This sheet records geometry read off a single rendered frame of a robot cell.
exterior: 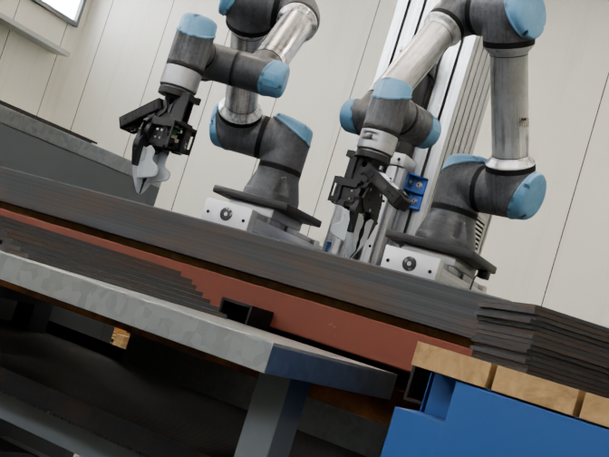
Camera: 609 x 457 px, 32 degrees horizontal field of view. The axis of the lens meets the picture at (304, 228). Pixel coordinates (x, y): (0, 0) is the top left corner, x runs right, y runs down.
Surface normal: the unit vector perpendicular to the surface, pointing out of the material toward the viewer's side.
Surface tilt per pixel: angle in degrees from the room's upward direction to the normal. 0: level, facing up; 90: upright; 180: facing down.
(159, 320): 90
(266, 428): 90
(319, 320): 90
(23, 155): 90
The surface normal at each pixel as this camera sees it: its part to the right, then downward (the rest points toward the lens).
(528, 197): 0.74, 0.29
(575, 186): -0.40, -0.20
